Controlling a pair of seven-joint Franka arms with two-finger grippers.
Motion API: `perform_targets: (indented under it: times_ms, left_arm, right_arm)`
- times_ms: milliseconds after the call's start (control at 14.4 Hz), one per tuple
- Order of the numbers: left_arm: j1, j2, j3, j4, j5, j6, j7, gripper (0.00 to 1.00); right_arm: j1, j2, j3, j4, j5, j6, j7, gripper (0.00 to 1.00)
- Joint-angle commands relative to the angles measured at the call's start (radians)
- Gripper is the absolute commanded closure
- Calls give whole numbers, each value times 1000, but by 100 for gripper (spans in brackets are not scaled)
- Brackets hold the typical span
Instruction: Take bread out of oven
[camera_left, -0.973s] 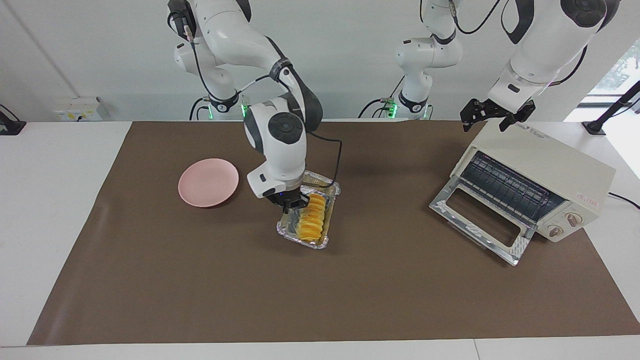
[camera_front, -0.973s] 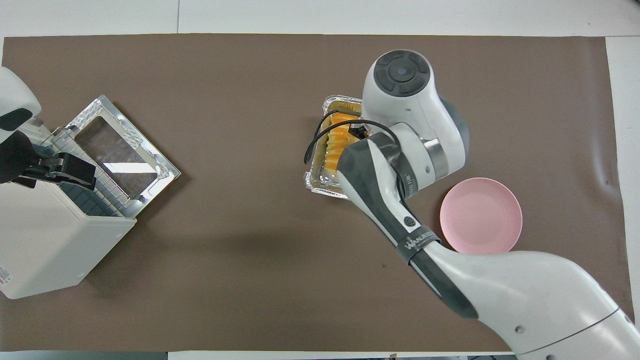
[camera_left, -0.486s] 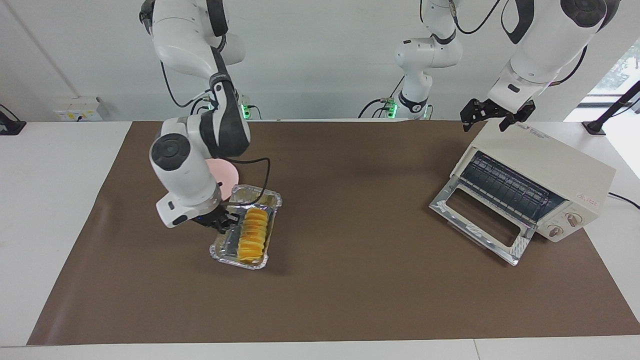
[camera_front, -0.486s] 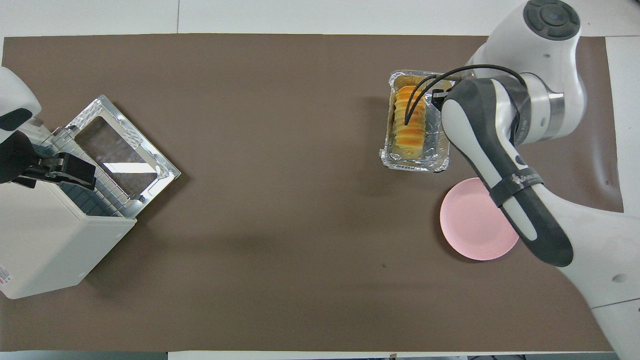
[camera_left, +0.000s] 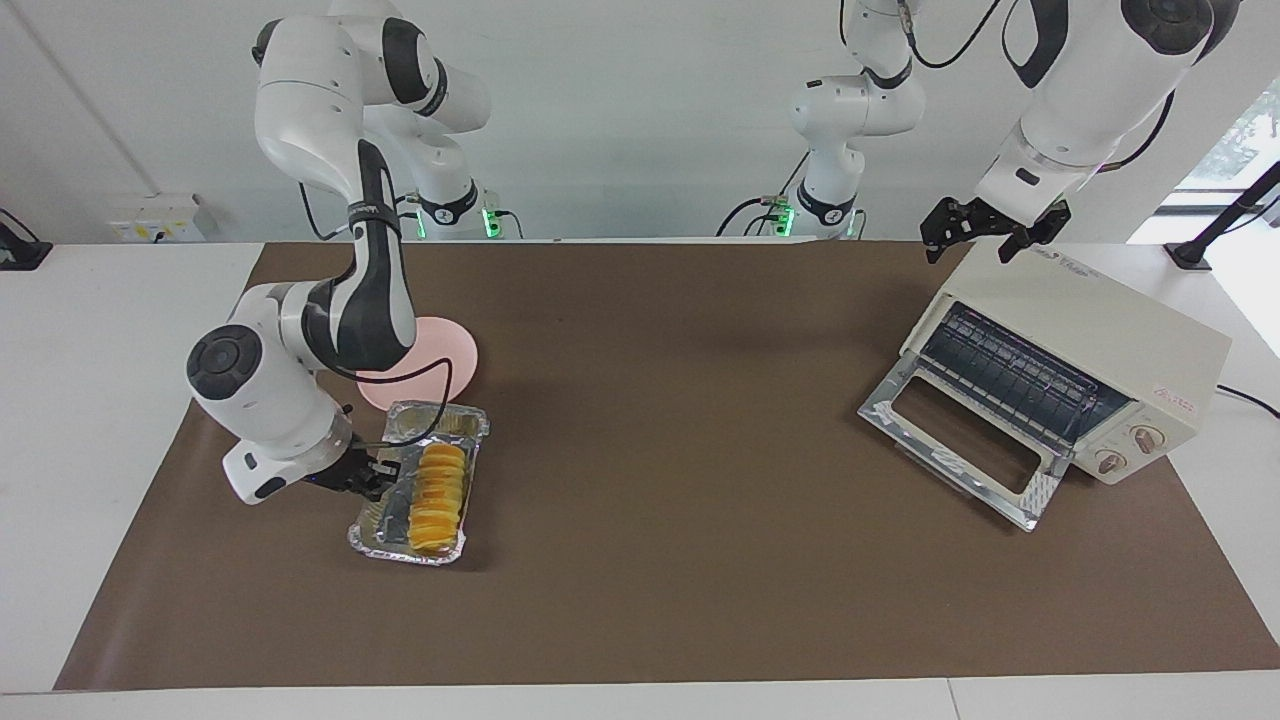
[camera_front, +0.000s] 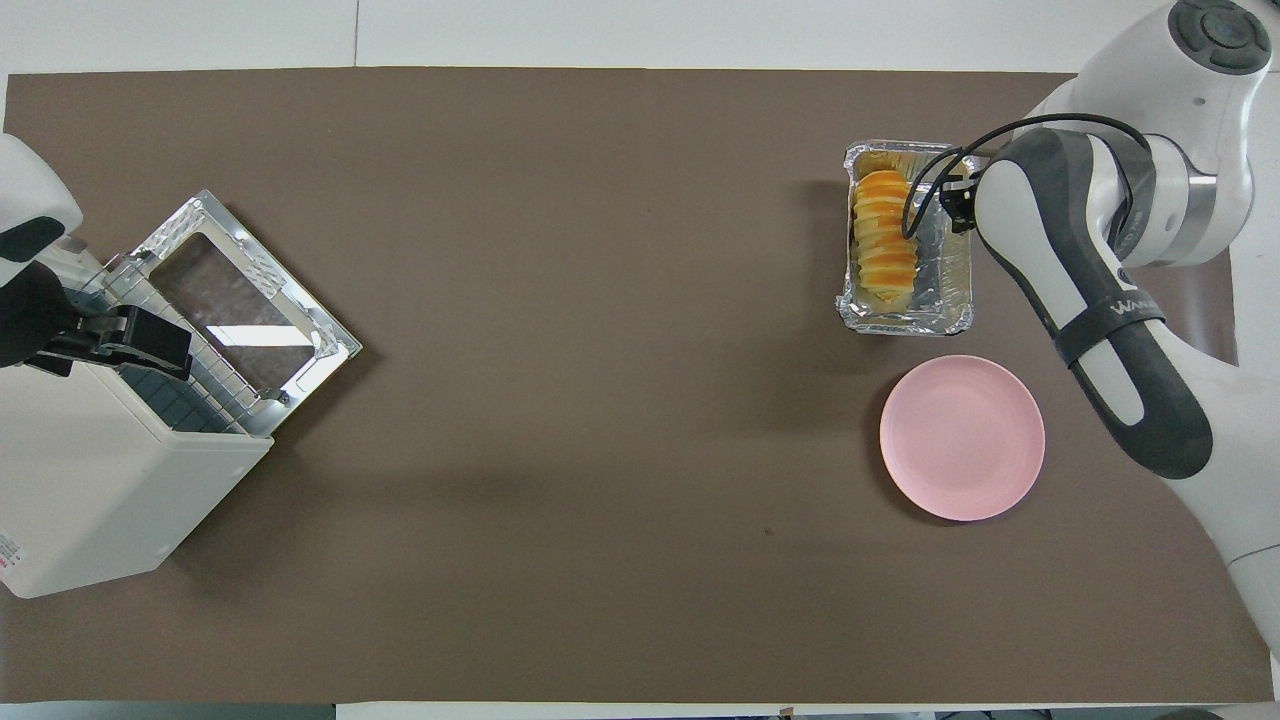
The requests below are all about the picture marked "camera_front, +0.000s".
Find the cream toaster oven body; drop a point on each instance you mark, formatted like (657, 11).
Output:
(80, 480)

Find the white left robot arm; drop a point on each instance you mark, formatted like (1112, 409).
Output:
(30, 190)

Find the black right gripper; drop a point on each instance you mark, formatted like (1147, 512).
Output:
(960, 207)

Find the brown table mat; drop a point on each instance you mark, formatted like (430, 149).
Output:
(500, 560)

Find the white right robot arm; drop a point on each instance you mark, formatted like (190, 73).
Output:
(1100, 260)

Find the pink round plate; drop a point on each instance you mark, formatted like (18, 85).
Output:
(962, 438)

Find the golden sliced bread loaf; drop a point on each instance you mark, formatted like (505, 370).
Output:
(883, 250)

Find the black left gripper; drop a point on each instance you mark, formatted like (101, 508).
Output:
(35, 315)

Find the glass oven door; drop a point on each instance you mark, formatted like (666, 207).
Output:
(170, 232)

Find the aluminium foil tray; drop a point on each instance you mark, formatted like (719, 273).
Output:
(945, 290)

